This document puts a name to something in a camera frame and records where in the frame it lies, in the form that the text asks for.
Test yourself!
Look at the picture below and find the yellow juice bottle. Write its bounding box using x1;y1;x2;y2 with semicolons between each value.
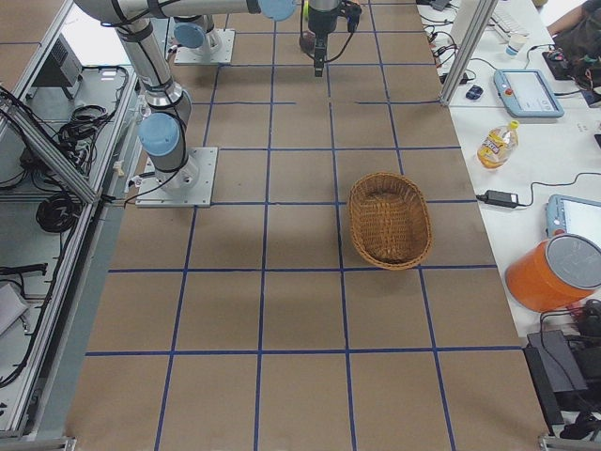
476;120;520;169

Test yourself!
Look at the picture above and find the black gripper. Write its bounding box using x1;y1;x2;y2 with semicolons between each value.
308;0;362;78

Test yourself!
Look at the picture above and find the dark red apple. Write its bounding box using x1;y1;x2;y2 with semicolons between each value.
299;30;316;54

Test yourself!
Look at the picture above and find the orange bucket with lid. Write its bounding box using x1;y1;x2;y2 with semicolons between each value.
505;234;600;313

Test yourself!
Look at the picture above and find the black power adapter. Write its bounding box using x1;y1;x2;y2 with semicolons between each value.
484;190;519;209

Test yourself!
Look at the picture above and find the blue teach pendant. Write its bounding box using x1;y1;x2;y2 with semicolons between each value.
493;70;564;118
546;194;601;246

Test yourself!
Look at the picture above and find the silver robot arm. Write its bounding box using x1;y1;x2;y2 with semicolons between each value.
173;1;362;77
76;1;296;193

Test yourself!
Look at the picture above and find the brown wicker basket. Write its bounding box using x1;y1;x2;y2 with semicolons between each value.
347;172;433;271

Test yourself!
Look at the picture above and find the white paper cup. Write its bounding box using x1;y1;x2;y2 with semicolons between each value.
505;33;528;57

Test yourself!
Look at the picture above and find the aluminium frame post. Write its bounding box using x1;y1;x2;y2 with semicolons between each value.
439;0;498;106

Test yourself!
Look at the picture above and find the coiled black cable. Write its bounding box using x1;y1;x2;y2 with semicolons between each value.
36;190;76;235

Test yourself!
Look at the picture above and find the black electronics box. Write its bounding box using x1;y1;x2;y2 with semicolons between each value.
523;330;589;435

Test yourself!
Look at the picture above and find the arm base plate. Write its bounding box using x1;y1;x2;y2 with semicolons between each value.
134;148;218;208
174;23;235;66

